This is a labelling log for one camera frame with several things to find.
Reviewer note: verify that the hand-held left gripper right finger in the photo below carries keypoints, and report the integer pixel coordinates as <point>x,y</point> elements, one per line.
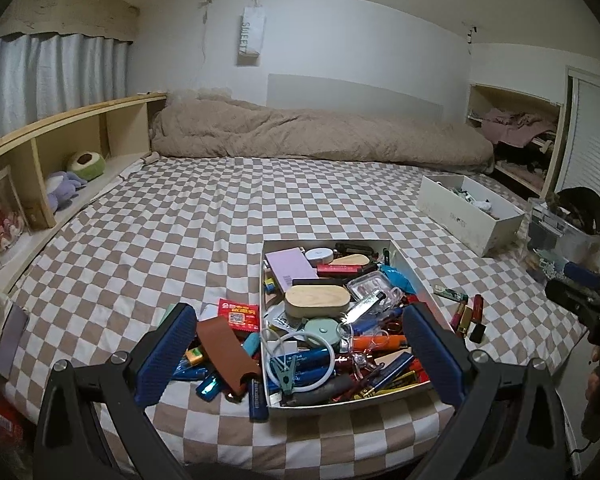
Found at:
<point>432,355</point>

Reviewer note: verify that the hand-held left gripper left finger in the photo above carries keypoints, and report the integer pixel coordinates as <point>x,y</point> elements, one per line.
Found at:
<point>167,355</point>

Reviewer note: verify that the pile of assorted lighters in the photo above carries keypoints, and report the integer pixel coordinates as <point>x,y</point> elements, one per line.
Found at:
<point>257,400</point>
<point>460,317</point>

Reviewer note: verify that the white cardboard box container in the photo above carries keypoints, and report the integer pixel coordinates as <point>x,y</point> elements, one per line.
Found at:
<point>355,406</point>

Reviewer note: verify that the clear plastic storage bin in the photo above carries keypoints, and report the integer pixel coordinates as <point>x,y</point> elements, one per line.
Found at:
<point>560,245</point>

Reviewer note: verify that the orange lighter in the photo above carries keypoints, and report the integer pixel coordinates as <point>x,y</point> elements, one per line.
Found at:
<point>380,343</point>

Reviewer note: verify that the brown leather case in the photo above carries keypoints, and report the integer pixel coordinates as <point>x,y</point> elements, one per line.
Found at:
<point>225,355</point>

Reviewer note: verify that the dark furry item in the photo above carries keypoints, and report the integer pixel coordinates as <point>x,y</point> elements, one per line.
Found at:
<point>580,205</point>

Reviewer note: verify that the red coupon packet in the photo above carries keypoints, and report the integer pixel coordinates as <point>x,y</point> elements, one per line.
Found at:
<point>237,315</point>

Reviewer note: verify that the shiny silver lighter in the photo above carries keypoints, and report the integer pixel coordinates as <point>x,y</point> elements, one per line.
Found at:
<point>365,308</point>

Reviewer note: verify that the teal blue packet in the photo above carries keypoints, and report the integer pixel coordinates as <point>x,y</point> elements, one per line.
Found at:
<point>397,277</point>

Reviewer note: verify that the clear plastic lidded box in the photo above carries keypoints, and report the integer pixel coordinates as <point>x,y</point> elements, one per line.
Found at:
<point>367,285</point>

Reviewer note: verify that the mint green round case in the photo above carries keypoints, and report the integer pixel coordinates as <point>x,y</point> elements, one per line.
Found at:
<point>322,330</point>

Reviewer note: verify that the large green clip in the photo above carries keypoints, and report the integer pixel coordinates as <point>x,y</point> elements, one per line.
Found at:
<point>284,375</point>

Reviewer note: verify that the white blue sachet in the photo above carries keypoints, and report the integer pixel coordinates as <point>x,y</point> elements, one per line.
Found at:
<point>285,321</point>

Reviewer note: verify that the small wooden oval case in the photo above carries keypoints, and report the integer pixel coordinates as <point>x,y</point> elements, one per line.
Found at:
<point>352,259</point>

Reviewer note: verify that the blue pen pack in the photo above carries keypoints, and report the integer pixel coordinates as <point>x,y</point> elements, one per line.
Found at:
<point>305,356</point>

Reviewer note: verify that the large wooden oval case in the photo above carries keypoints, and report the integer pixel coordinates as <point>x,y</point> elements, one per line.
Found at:
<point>315,297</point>

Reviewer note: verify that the black oblong case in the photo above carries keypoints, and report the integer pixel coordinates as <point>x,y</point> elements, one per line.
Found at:
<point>355,248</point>

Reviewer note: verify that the white shoe box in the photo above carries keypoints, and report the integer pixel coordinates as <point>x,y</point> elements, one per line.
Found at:
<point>455,220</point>

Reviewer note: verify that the brown white checkered bedsheet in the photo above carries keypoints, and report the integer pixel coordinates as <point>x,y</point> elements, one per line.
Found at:
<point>205,220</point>

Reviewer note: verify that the white slatted door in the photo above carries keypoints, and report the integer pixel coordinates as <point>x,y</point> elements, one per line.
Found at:
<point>592,135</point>

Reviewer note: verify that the white round tape measure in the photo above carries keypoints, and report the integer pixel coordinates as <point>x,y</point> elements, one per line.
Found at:
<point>320,255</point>

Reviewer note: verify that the pink flat box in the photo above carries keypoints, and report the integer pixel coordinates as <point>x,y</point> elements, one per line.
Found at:
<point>290,265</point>

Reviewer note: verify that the grey booklet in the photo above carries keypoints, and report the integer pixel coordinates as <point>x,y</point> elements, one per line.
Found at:
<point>10,340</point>

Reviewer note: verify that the pink clothes heap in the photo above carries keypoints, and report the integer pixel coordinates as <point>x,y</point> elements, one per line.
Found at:
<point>510,125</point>

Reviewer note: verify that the purple plush toy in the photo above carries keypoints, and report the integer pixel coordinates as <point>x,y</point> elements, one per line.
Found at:
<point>65,190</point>

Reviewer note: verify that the green avocado plush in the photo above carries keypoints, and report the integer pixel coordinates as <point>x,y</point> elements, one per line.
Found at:
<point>86,166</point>

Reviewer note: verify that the clear box with dolls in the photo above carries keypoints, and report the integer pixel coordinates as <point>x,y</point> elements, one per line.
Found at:
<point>0,220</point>

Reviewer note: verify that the wooden bedside shelf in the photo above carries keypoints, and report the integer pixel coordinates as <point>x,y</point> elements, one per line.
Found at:
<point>80,130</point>

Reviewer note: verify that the beige fluffy blanket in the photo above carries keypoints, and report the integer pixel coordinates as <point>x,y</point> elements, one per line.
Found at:
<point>305,135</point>

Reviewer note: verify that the white headboard panel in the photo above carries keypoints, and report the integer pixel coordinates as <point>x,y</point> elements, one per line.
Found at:
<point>355,95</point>

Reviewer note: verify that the pale blue curtain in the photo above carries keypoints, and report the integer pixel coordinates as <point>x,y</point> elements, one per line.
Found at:
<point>55,75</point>

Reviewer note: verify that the white hanging paper bag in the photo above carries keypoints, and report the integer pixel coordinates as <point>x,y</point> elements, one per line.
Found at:
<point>251,35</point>

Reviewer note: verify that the beige curtain valance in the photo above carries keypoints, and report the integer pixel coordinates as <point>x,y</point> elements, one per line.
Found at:
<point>65,10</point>

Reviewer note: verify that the open wall closet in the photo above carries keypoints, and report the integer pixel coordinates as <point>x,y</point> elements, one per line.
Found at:
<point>477,97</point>

